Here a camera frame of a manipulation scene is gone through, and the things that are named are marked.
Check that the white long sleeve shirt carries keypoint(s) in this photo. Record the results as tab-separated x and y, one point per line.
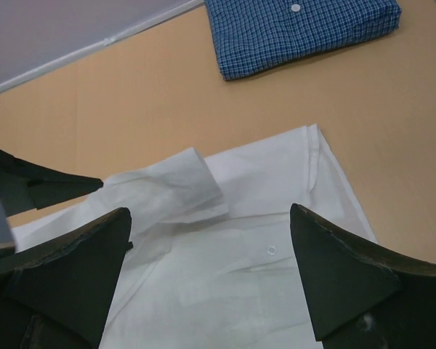
213	264

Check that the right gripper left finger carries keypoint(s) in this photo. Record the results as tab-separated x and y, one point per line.
58	294

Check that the folded blue checked shirt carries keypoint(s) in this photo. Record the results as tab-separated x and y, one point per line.
254	36

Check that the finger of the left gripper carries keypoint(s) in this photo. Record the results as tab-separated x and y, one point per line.
25	186

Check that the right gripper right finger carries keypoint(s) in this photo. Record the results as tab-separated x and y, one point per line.
360	294

